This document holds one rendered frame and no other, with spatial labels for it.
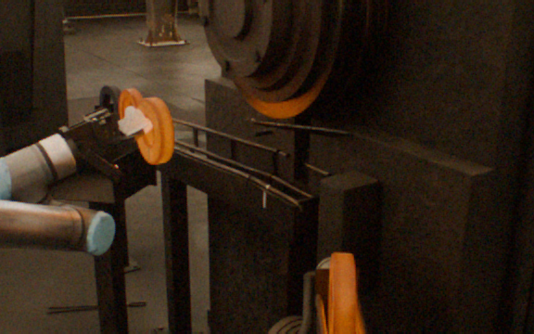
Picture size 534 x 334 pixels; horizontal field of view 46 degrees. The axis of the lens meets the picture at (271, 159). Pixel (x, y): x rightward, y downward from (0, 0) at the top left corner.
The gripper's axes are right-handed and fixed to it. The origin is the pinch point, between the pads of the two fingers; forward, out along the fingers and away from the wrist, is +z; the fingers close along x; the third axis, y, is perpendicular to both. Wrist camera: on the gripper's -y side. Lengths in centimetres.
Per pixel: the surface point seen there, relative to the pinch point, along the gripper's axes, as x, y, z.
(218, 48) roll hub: -14.3, 14.5, 14.5
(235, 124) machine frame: 10.4, -14.3, 25.0
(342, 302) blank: -71, -10, -5
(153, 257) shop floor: 92, -89, 11
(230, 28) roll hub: -20.9, 19.5, 15.1
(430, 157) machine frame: -58, -6, 29
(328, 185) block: -42.9, -10.6, 15.5
